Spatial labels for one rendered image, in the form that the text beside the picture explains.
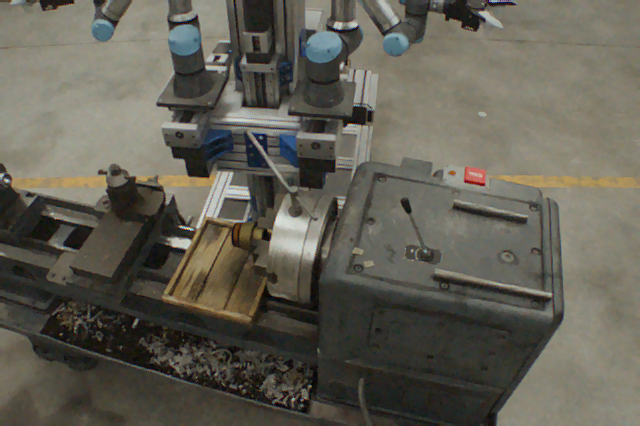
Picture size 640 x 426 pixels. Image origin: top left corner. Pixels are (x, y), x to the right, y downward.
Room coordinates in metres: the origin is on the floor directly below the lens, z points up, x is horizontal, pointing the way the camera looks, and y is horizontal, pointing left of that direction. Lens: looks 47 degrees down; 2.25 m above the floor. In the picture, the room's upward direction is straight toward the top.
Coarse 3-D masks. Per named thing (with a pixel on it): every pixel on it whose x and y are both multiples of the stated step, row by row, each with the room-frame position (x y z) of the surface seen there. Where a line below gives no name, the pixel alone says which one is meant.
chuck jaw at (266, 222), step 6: (276, 198) 1.05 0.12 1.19; (282, 198) 1.04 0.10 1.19; (276, 204) 1.04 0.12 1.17; (270, 210) 1.03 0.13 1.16; (276, 210) 1.02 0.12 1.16; (264, 216) 1.03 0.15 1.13; (270, 216) 1.02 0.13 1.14; (276, 216) 1.01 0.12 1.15; (258, 222) 1.01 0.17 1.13; (264, 222) 1.01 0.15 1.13; (270, 222) 1.00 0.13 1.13; (264, 228) 1.00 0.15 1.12; (270, 228) 0.99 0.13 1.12
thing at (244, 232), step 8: (240, 224) 1.02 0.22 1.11; (248, 224) 1.01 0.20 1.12; (256, 224) 1.02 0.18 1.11; (232, 232) 0.99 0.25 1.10; (240, 232) 0.99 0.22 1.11; (248, 232) 0.98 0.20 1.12; (256, 232) 0.99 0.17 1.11; (264, 232) 1.02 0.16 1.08; (232, 240) 0.98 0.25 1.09; (240, 240) 0.97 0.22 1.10; (248, 240) 0.96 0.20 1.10; (248, 248) 0.96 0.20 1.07
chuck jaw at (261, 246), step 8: (256, 240) 0.96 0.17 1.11; (264, 240) 0.96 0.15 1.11; (256, 248) 0.92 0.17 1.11; (264, 248) 0.93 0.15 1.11; (256, 256) 0.90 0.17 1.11; (264, 256) 0.89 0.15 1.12; (256, 264) 0.86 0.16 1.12; (264, 264) 0.86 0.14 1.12; (256, 272) 0.85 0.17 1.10; (264, 272) 0.85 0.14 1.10; (272, 280) 0.83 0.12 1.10
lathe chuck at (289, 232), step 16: (288, 192) 1.03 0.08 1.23; (304, 192) 1.04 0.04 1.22; (288, 208) 0.96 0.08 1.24; (288, 224) 0.91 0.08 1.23; (304, 224) 0.91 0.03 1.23; (272, 240) 0.88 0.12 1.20; (288, 240) 0.87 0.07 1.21; (304, 240) 0.87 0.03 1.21; (272, 256) 0.85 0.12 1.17; (288, 256) 0.84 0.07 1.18; (272, 272) 0.83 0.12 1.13; (288, 272) 0.82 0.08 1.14; (272, 288) 0.82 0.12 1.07; (288, 288) 0.81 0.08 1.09
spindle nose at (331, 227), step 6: (336, 216) 1.00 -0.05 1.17; (330, 222) 0.96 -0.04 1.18; (336, 222) 0.96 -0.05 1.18; (330, 228) 0.93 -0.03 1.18; (324, 234) 0.92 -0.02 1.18; (330, 234) 0.92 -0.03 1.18; (324, 240) 0.90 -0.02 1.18; (330, 240) 0.90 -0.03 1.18; (324, 246) 0.89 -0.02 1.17; (324, 252) 0.88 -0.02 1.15; (324, 258) 0.86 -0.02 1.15; (318, 264) 0.85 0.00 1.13; (318, 270) 0.85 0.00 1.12; (318, 276) 0.84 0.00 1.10; (318, 282) 0.84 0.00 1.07
